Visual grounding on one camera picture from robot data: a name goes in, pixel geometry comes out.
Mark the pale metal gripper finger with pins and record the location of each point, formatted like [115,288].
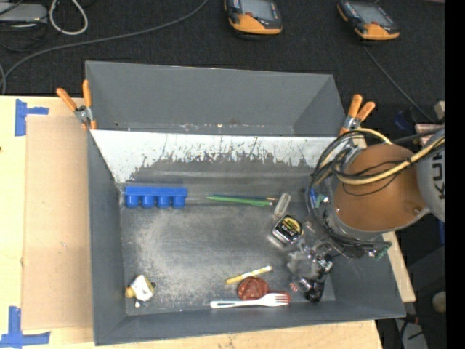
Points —
[309,280]
[303,259]

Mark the blue four-cylinder plastic block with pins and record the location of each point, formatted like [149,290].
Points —
[156,196]

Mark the red-brown toy pizza slice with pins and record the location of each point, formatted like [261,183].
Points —
[251,288]

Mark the yellow and white marker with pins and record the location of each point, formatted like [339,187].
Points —
[248,275]

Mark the clear plastic tube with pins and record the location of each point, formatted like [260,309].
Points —
[282,204]

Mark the black and yellow tape measure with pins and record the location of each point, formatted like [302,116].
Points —
[287,229]

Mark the white plastic fork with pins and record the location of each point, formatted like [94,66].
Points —
[250,301]

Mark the brown cardboard board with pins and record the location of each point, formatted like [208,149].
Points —
[54,224]

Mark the grey metal bin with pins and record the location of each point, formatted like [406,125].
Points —
[203,238]

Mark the yellow and white toy figure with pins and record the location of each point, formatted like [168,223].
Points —
[141,288]

